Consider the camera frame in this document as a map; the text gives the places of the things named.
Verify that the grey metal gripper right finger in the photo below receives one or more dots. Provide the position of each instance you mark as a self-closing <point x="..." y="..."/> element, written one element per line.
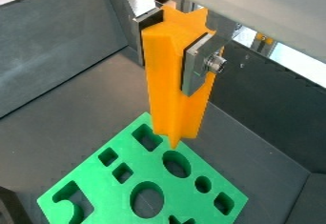
<point x="201" y="54"/>

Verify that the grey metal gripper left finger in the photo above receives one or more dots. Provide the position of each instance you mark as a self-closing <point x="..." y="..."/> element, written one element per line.
<point x="144" y="15"/>

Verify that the dark grey bin enclosure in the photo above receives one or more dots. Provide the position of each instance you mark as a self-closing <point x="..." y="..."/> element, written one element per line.
<point x="73" y="88"/>

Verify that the orange star-shaped block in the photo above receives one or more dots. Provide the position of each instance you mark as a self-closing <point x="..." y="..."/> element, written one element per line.
<point x="177" y="113"/>

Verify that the green shape sorter board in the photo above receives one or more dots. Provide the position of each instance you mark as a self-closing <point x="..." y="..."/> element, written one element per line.
<point x="137" y="181"/>

